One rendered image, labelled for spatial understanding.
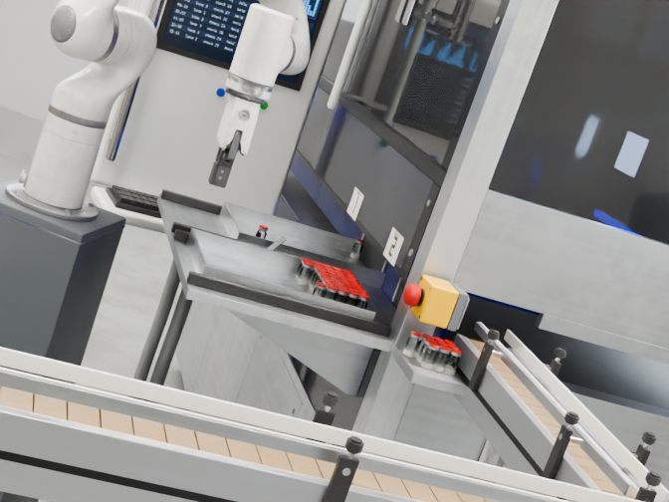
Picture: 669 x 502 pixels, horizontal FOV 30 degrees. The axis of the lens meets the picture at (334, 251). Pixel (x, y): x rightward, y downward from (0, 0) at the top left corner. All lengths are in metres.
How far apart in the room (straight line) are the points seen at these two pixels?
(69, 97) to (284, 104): 0.87
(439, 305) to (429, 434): 0.31
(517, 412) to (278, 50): 0.76
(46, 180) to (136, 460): 1.20
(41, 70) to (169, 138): 3.69
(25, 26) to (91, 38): 4.41
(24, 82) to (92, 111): 4.36
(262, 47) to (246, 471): 0.98
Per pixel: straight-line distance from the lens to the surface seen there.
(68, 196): 2.55
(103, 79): 2.55
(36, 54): 6.84
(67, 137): 2.52
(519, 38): 2.26
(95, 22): 2.45
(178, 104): 3.17
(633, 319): 2.49
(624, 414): 2.56
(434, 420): 2.42
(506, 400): 2.11
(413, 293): 2.23
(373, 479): 1.55
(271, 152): 3.26
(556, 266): 2.39
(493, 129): 2.27
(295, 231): 2.92
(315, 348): 2.41
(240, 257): 2.56
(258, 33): 2.23
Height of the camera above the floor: 1.49
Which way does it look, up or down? 12 degrees down
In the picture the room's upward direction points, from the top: 19 degrees clockwise
